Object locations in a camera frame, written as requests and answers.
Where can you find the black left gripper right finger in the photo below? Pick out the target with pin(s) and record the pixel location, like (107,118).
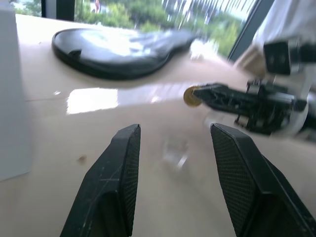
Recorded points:
(249,187)

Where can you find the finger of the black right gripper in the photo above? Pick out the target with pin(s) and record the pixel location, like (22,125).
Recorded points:
(222,88)
(219,103)

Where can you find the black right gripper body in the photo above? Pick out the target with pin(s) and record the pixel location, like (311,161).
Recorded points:
(271,108)

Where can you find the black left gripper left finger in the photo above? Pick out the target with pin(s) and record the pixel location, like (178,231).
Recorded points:
(106,187)

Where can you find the gold coin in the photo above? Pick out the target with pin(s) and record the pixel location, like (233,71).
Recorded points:
(189,98)

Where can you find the white box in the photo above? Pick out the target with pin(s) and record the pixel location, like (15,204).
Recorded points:
(11,98)

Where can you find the black oval tray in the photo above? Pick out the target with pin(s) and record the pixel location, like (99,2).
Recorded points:
(116,51)

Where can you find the dark slanted window frame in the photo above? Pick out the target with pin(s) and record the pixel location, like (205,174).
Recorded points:
(249,29)

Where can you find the dark window frame post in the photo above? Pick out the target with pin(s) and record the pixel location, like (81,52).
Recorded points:
(58,8)

